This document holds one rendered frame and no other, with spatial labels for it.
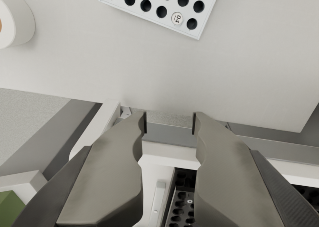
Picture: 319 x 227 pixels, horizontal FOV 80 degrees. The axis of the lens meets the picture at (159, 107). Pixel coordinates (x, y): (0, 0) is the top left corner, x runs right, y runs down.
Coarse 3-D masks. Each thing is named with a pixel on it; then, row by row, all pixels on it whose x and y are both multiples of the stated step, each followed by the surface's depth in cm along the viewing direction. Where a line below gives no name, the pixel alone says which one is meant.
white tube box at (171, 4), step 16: (112, 0) 22; (128, 0) 24; (144, 0) 23; (160, 0) 22; (176, 0) 21; (192, 0) 21; (208, 0) 21; (144, 16) 22; (160, 16) 25; (192, 16) 22; (208, 16) 22; (192, 32) 23
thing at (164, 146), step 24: (120, 120) 23; (144, 144) 20; (168, 144) 21; (192, 144) 21; (264, 144) 23; (288, 144) 24; (144, 168) 28; (168, 168) 28; (192, 168) 20; (288, 168) 20; (312, 168) 21; (144, 192) 30; (144, 216) 33
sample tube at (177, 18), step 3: (177, 12) 21; (174, 15) 21; (177, 15) 21; (180, 15) 21; (174, 18) 21; (177, 18) 21; (180, 18) 21; (174, 21) 21; (177, 21) 21; (180, 21) 21; (177, 24) 21
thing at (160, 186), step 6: (156, 186) 28; (162, 186) 28; (156, 192) 29; (162, 192) 28; (156, 198) 29; (162, 198) 29; (156, 204) 30; (156, 210) 30; (150, 216) 31; (156, 216) 31; (150, 222) 32; (156, 222) 32
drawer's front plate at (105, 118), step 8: (104, 104) 23; (112, 104) 23; (120, 104) 25; (104, 112) 21; (112, 112) 22; (96, 120) 20; (104, 120) 20; (112, 120) 22; (88, 128) 18; (96, 128) 19; (104, 128) 19; (88, 136) 17; (96, 136) 18; (80, 144) 16; (88, 144) 16; (72, 152) 16
